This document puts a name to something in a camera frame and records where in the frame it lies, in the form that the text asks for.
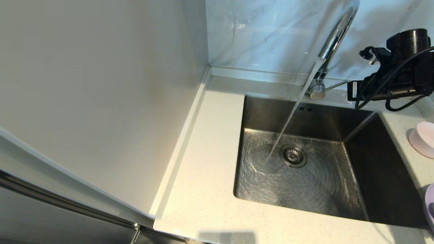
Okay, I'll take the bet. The round metal drain strainer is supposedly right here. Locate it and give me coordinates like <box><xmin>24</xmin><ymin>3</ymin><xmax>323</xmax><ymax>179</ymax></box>
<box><xmin>280</xmin><ymin>144</ymin><xmax>308</xmax><ymax>168</ymax></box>

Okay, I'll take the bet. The running water stream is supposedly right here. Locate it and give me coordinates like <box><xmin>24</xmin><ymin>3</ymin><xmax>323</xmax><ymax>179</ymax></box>
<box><xmin>266</xmin><ymin>58</ymin><xmax>324</xmax><ymax>161</ymax></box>

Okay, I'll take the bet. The black camera cable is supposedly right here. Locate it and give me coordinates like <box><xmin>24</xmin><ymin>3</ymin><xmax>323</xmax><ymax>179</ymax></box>
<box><xmin>354</xmin><ymin>46</ymin><xmax>434</xmax><ymax>112</ymax></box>

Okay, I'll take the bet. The pink bowl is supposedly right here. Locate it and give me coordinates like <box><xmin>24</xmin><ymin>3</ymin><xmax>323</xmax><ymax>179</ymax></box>
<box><xmin>409</xmin><ymin>122</ymin><xmax>434</xmax><ymax>159</ymax></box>

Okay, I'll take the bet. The lilac plate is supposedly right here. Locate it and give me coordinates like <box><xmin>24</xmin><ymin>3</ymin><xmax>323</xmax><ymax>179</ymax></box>
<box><xmin>425</xmin><ymin>183</ymin><xmax>434</xmax><ymax>234</ymax></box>

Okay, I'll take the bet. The white tall cabinet panel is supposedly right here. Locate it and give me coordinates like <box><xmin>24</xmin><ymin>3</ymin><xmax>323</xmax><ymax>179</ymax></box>
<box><xmin>0</xmin><ymin>0</ymin><xmax>209</xmax><ymax>227</ymax></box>

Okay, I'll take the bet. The grey appliance front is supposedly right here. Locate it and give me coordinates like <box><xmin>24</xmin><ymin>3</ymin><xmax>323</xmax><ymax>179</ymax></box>
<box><xmin>0</xmin><ymin>164</ymin><xmax>190</xmax><ymax>244</ymax></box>

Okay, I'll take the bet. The chrome bar handle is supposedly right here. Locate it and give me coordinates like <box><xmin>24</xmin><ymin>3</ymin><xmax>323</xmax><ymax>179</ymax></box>
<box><xmin>0</xmin><ymin>165</ymin><xmax>141</xmax><ymax>231</ymax></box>

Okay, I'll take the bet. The chrome gooseneck faucet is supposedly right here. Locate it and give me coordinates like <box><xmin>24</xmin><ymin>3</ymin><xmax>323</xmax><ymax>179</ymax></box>
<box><xmin>304</xmin><ymin>0</ymin><xmax>360</xmax><ymax>100</ymax></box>

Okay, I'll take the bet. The stainless steel sink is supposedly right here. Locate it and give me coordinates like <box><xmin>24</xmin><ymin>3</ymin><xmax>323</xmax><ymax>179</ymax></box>
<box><xmin>233</xmin><ymin>95</ymin><xmax>429</xmax><ymax>228</ymax></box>

